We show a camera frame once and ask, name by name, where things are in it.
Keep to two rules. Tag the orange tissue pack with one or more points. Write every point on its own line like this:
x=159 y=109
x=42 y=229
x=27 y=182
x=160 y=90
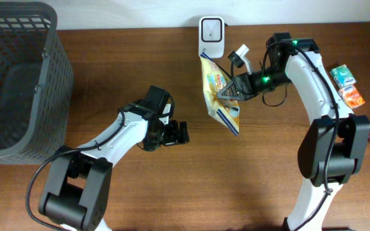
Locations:
x=351 y=96

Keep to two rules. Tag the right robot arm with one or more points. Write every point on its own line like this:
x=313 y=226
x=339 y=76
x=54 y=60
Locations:
x=334 y=145

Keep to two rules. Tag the green tissue pack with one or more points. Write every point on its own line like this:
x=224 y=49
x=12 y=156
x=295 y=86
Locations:
x=342 y=76

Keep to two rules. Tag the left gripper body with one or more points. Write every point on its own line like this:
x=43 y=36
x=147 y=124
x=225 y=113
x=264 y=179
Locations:
x=173 y=134

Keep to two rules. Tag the white barcode scanner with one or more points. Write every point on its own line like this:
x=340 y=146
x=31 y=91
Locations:
x=211 y=36

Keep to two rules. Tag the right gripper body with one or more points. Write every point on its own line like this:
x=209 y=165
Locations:
x=248 y=85

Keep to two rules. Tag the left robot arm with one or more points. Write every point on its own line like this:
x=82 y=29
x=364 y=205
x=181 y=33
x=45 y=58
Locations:
x=77 y=188

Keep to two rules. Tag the yellow snack bag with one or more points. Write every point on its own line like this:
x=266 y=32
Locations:
x=225 y=111

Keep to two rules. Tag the dark grey plastic basket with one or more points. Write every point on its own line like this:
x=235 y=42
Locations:
x=36 y=83

